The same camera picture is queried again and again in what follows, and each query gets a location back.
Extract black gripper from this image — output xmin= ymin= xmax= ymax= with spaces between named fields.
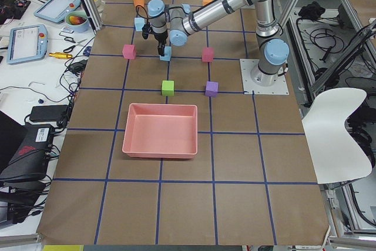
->
xmin=142 ymin=23 xmax=168 ymax=56

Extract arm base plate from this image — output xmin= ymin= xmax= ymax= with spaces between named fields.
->
xmin=240 ymin=59 xmax=289 ymax=95

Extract light blue block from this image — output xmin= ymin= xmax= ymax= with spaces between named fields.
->
xmin=159 ymin=46 xmax=172 ymax=62
xmin=134 ymin=17 xmax=145 ymax=32

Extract black power adapter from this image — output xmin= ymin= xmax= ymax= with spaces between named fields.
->
xmin=29 ymin=105 xmax=68 ymax=122

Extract teach pendant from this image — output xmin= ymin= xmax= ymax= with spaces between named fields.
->
xmin=6 ymin=24 xmax=48 ymax=65
xmin=33 ymin=0 xmax=81 ymax=24

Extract pink block far inner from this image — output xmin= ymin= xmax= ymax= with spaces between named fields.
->
xmin=202 ymin=47 xmax=214 ymax=62

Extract purple block far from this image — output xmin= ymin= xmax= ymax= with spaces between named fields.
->
xmin=204 ymin=81 xmax=219 ymax=97

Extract cream bowl with lemon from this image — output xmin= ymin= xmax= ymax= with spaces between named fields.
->
xmin=93 ymin=0 xmax=106 ymax=13

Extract green block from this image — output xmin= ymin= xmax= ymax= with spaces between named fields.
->
xmin=161 ymin=80 xmax=174 ymax=96

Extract yellow handled tool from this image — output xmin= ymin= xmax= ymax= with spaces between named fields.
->
xmin=49 ymin=52 xmax=73 ymax=59

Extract pink block far outer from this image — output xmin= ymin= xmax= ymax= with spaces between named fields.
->
xmin=122 ymin=44 xmax=136 ymax=59

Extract teach pendant far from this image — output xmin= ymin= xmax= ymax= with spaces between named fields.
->
xmin=33 ymin=0 xmax=81 ymax=24

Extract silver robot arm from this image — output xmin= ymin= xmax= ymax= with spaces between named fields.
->
xmin=142 ymin=0 xmax=283 ymax=60

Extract scissors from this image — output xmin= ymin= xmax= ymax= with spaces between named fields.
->
xmin=63 ymin=38 xmax=86 ymax=54

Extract pink plastic tray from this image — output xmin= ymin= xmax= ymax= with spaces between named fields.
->
xmin=122 ymin=103 xmax=198 ymax=159

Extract pink block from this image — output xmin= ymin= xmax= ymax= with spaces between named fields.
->
xmin=202 ymin=47 xmax=214 ymax=62
xmin=122 ymin=44 xmax=136 ymax=59

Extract white chair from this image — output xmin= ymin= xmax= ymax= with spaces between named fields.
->
xmin=302 ymin=88 xmax=372 ymax=184

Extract green bowl with fruit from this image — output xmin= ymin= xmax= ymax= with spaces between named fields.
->
xmin=65 ymin=11 xmax=89 ymax=33

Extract teach pendant near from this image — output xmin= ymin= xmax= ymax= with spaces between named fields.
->
xmin=6 ymin=24 xmax=48 ymax=65

